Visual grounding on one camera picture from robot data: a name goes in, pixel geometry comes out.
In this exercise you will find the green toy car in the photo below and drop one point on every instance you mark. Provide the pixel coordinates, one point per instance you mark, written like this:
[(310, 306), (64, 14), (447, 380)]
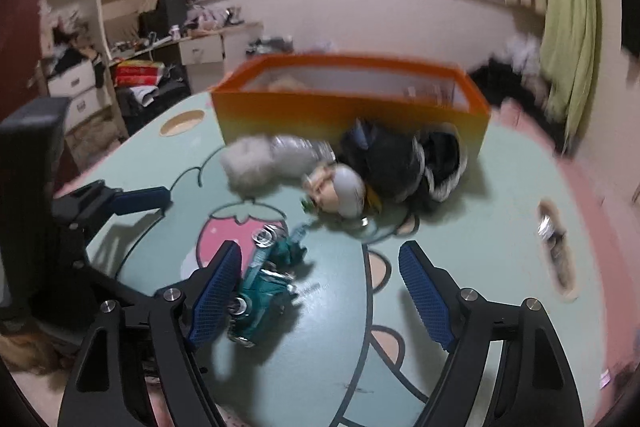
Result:
[(265, 287)]

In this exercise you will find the black doll garment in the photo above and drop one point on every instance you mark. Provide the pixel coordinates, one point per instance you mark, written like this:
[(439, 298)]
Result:
[(390, 162)]

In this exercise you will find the small white-haired figure toy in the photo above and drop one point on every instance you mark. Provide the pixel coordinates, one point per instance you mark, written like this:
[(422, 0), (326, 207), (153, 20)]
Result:
[(345, 192)]

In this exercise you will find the small metal object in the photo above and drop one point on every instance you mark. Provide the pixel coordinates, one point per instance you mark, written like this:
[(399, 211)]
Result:
[(550, 232)]

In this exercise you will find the white clothes pile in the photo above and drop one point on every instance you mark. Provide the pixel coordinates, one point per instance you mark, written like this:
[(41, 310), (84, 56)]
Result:
[(525, 52)]

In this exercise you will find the white fluffy pompom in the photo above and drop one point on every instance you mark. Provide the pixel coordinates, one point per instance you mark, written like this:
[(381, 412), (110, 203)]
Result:
[(247, 164)]

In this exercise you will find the black clothes pile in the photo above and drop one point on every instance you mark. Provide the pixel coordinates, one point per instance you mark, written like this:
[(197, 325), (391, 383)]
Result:
[(500, 82)]

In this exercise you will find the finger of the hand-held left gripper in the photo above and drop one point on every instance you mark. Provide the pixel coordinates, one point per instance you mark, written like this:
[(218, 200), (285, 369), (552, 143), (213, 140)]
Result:
[(140, 201), (115, 279)]

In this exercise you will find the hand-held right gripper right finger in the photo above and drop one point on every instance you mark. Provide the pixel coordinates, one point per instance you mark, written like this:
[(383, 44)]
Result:
[(425, 292)]

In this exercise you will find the white drawer cabinet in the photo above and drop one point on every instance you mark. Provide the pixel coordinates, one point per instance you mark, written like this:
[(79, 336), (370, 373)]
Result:
[(205, 49)]

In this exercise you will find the cartoon printed desktop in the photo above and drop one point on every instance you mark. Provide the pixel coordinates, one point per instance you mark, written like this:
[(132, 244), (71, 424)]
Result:
[(500, 187)]

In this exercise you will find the clear plastic wrapper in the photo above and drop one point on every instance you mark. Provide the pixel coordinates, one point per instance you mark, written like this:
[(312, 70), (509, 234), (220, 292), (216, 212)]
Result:
[(300, 154)]

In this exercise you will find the white drawer unit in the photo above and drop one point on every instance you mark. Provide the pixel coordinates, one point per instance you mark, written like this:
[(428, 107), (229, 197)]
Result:
[(75, 82)]

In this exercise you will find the red cardboard box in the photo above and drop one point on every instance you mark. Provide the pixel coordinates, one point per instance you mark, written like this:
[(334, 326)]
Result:
[(140, 73)]

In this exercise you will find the black bag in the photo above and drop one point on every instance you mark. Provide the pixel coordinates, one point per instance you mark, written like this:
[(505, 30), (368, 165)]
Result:
[(165, 17)]

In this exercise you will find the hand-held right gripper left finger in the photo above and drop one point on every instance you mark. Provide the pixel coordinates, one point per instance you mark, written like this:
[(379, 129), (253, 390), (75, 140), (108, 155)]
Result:
[(215, 292)]

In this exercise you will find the brown fur garment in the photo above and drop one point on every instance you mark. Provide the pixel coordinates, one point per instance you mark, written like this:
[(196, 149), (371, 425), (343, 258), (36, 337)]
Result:
[(25, 352)]

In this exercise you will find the green curtain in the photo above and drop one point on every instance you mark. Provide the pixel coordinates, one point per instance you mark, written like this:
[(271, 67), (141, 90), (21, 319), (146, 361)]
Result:
[(570, 32)]

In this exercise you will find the orange cardboard box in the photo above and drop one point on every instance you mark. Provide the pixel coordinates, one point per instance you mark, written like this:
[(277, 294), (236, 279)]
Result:
[(310, 112)]

